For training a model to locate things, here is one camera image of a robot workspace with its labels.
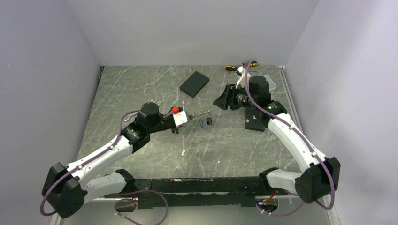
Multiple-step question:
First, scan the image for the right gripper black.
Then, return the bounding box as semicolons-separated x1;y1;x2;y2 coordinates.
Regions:
213;83;257;111

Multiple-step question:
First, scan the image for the key bunch with rings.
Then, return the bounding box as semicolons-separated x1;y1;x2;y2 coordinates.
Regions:
189;109;213;127

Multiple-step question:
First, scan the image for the blue key tag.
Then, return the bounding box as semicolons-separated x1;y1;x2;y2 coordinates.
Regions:
199;119;204;128

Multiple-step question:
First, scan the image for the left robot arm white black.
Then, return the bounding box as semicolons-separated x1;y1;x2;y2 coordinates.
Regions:
40;102;192;218

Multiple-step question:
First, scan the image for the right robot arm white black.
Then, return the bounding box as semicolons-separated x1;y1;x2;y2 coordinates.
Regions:
213;76;341;203

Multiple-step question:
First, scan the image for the large silver wrench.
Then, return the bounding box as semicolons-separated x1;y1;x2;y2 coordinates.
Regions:
130;99;162;116

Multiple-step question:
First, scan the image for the black flat box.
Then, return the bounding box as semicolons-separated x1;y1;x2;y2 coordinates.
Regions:
179;71;209;98

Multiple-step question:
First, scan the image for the yellow black screwdriver front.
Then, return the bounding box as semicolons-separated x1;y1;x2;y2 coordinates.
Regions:
224;65;238;71

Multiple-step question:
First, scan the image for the orange black screwdriver rear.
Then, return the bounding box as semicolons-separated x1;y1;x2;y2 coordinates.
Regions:
249;61;258;67

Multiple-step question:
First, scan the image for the clear plastic box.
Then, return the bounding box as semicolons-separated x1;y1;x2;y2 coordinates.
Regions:
263;75;277;91

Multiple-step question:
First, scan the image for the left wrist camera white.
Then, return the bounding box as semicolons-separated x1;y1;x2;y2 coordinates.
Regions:
171;106;190;127

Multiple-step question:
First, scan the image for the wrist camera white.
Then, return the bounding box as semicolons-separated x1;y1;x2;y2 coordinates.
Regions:
171;106;190;127
235;66;251;88

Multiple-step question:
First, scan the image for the black network switch box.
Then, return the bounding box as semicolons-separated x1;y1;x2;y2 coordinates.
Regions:
244;108;265;132

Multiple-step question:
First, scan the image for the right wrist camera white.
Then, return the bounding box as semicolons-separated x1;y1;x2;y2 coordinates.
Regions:
235;66;251;88

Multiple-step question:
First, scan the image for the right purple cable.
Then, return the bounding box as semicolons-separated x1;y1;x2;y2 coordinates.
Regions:
242;60;337;218

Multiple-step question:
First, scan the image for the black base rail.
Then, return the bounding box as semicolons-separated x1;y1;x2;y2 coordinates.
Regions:
106;176;287;209

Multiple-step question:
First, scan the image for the aluminium frame rail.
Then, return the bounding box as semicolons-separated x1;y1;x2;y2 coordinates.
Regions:
278;66;332;199

